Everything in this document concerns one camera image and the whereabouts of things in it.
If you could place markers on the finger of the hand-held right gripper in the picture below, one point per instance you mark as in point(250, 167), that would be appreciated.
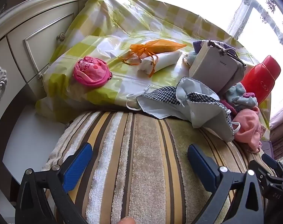
point(271, 162)

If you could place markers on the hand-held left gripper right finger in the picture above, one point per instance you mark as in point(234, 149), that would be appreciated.
point(202, 165)

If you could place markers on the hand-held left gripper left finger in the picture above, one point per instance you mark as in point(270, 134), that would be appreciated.
point(77, 165)

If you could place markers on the light pink plush cloth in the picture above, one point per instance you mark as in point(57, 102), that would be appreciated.
point(246, 126)

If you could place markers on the magenta knit cloth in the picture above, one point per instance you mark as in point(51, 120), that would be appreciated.
point(229, 107)

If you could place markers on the light blue plush cloth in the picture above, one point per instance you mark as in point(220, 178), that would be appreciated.
point(241, 96)
point(191, 57)

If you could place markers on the person's left hand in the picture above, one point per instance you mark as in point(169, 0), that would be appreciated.
point(127, 220)

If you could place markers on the pink embroidered curtain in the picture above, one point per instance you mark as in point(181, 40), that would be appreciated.
point(281, 126)

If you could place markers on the striped towel cushion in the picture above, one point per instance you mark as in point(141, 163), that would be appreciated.
point(143, 168)

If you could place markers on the red thermos flask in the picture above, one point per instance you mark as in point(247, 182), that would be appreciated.
point(260, 74)

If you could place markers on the pink round zip pouch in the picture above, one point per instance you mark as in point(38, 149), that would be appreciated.
point(90, 72)

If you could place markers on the white rolled cloth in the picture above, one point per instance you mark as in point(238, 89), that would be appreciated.
point(167, 59)

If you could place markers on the yellow checked plastic tablecloth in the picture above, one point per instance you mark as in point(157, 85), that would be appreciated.
point(108, 51)

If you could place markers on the purple terry cloth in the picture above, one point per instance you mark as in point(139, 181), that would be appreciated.
point(198, 45)

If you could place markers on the round brass drawer knob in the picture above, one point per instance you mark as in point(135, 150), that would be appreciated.
point(60, 36)

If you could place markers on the cream wooden cabinet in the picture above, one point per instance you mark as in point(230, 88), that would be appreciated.
point(38, 28)

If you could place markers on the white lace curtain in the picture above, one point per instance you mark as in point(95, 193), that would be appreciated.
point(248, 9)

